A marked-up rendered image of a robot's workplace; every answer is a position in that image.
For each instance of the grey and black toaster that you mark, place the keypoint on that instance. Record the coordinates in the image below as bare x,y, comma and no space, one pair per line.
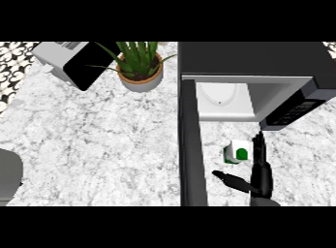
71,61

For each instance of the black microwave oven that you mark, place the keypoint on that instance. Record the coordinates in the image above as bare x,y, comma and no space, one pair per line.
265,80

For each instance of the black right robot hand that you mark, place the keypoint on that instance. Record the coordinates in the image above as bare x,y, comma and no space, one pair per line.
261,174

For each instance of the dark grey microwave door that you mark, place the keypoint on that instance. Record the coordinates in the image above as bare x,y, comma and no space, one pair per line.
190,142

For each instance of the green potted plant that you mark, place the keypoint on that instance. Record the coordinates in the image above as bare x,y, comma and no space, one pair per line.
138,69

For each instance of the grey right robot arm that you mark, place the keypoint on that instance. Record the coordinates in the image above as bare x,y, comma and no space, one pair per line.
264,202

